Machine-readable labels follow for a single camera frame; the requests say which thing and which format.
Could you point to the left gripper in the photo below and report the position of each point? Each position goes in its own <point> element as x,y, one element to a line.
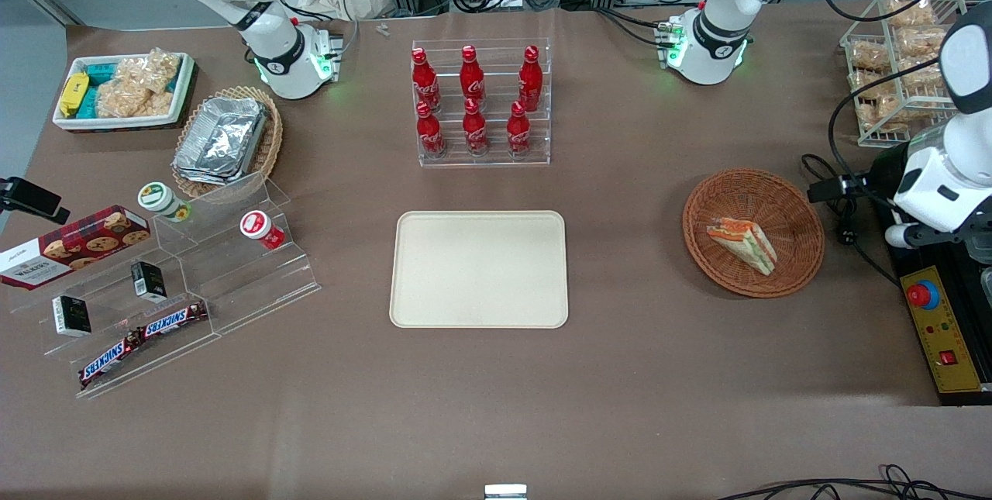
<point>885,168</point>

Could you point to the triangle sandwich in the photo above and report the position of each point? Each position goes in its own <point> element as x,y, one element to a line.
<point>744,246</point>

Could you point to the round brown wicker basket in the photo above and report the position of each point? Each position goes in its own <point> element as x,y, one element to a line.
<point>790,213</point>

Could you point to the beige rectangular tray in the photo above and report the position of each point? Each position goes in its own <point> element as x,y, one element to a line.
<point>479,269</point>

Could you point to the oval light wicker basket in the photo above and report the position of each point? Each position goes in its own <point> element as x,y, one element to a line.
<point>271,143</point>

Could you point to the aluminium foil tray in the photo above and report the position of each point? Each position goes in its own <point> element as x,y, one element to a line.
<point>186,168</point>
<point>229,132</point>

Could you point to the clear plastic container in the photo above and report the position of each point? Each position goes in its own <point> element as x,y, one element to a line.
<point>987,287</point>

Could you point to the red emergency stop button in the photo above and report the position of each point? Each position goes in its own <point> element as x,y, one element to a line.
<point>922,295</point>

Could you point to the yellow control panel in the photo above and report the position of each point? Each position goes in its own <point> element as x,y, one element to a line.
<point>949,329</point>

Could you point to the black appliance box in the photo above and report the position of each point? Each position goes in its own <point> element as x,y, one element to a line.
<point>973,391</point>

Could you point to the bagged rice cracker snack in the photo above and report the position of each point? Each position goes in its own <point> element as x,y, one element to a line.
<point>869,56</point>
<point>911,13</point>
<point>918,74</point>
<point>922,41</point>
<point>883,112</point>
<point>870,85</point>

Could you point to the red cola bottle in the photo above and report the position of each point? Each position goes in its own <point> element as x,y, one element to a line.
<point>430,136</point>
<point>530,81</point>
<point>474,132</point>
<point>472,81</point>
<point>427,85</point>
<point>518,134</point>

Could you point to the clear acrylic bottle rack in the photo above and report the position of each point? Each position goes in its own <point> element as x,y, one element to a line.
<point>496,136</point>

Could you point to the red lid cup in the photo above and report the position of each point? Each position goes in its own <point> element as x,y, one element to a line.
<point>258,227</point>

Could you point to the clear acrylic stepped stand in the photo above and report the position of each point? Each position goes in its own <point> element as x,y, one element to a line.
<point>240,283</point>

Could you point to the Snickers chocolate bar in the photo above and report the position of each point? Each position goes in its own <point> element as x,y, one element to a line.
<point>174,320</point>
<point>110,360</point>

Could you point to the white rectangular bin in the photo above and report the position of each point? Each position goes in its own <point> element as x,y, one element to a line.
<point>182,89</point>

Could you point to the green lid cup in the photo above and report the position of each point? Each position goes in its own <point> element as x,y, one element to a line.
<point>159,199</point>

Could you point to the small black box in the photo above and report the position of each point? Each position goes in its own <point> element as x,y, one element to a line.
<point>149,281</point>
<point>72,316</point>

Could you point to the clear bag of puffed snacks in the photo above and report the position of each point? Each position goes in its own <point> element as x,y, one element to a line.
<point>151,70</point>
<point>128,101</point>

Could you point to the teal snack packet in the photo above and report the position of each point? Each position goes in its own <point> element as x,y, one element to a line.
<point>87,103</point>
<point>99,72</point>

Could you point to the red tartan cookie box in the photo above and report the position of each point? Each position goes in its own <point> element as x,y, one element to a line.
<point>70,248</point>

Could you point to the yellow snack packet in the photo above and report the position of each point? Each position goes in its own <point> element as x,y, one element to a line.
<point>74,95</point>

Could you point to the black clamp device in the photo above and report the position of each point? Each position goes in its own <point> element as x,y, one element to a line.
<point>35,199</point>

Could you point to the silver metal bracket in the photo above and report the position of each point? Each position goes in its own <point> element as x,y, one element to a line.
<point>505,492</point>

